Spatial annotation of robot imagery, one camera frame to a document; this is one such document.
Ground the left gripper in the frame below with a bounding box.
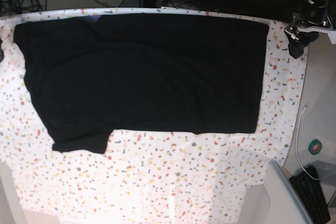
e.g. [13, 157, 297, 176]
[285, 23, 319, 59]

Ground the black t-shirt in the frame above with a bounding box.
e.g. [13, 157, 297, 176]
[14, 14, 269, 154]

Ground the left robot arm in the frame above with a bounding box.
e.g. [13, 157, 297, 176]
[285, 0, 335, 59]

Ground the green tape roll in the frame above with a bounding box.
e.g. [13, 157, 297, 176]
[308, 139, 322, 155]

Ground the black keyboard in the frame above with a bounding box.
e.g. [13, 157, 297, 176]
[289, 172, 331, 224]

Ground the grey laptop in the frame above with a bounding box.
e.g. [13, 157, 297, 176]
[264, 160, 313, 224]

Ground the terrazzo pattern table cloth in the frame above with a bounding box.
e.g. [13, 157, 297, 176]
[1, 8, 307, 223]

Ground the thin white cable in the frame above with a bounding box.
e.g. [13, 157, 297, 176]
[295, 105, 322, 182]

